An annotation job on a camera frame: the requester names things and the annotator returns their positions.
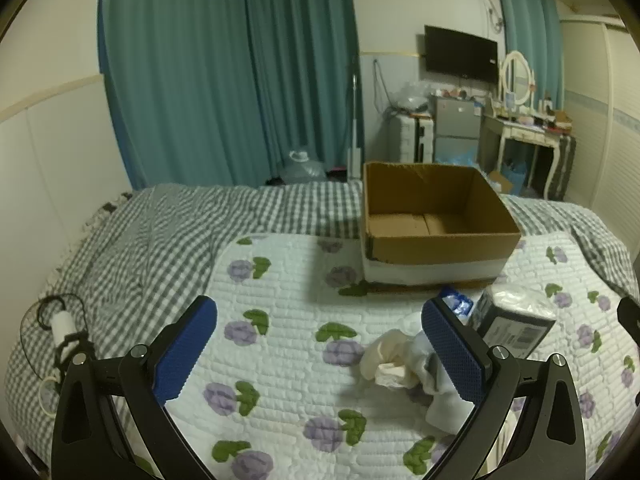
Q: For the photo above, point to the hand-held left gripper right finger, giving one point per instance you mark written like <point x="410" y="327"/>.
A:
<point x="454" y="355"/>

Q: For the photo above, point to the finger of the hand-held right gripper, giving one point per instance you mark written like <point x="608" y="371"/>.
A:
<point x="629" y="316"/>

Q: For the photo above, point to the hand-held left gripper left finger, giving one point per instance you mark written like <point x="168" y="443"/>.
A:
<point x="186" y="350"/>

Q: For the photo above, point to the blue tissue packet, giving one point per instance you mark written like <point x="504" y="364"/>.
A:
<point x="459" y="302"/>

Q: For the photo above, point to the white sock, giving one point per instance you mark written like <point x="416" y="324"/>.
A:
<point x="442" y="410"/>

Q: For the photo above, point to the cream cloth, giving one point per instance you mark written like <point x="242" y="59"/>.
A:
<point x="382" y="357"/>

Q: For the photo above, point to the black white wipes pack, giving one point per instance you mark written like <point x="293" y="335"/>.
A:
<point x="515" y="317"/>

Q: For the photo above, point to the cardboard box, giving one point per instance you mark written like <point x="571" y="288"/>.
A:
<point x="440" y="249"/>

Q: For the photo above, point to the floral white quilt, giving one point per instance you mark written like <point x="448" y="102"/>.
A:
<point x="290" y="310"/>

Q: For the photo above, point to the white charger plug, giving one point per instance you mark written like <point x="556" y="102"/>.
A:
<point x="62" y="326"/>

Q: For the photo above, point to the dark striped suitcase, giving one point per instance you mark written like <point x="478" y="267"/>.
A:
<point x="562" y="165"/>

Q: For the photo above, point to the blue plastic bag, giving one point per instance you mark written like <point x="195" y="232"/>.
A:
<point x="514" y="175"/>

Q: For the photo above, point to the white louvered wardrobe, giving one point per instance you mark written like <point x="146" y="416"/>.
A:
<point x="605" y="120"/>

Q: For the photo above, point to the white dressing table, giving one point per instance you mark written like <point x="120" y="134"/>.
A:
<point x="522" y="132"/>

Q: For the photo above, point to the clear water bottle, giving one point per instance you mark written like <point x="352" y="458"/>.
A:
<point x="302" y="167"/>

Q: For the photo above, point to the white mop stick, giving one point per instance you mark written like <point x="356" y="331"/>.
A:
<point x="354" y="160"/>

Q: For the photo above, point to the white suitcase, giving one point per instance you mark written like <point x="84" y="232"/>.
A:
<point x="407" y="137"/>

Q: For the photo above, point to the grey small fridge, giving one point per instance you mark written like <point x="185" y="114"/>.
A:
<point x="457" y="125"/>

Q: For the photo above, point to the clear plastic bag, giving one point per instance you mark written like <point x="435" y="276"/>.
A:
<point x="412" y="97"/>

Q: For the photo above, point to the white oval mirror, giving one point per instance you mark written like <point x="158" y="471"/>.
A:
<point x="504" y="77"/>

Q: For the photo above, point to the wide teal curtain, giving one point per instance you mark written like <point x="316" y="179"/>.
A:
<point x="175" y="75"/>

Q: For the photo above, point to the narrow teal curtain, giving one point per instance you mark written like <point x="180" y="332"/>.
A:
<point x="535" y="35"/>

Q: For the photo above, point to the black wall television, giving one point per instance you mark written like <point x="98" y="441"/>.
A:
<point x="460" y="54"/>

